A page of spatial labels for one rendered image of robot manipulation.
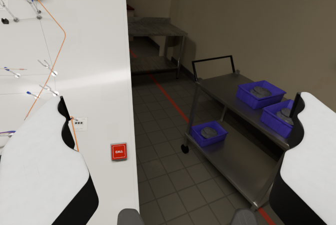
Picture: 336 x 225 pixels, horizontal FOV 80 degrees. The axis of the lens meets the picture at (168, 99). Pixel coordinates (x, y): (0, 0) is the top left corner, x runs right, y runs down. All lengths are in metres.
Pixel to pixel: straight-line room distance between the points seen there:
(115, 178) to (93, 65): 0.42
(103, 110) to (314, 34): 1.96
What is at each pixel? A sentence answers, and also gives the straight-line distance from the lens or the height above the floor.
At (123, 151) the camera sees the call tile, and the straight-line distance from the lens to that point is 0.73.
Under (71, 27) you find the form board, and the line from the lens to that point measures 0.87.
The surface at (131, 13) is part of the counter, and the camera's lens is 5.42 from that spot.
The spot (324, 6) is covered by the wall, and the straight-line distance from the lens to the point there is 2.28.
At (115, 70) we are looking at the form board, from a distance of 0.80.
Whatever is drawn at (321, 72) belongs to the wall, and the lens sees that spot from 2.25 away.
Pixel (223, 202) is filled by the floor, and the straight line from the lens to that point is 2.03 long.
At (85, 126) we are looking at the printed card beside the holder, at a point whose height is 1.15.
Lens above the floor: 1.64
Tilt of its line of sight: 32 degrees down
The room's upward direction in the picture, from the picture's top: 7 degrees clockwise
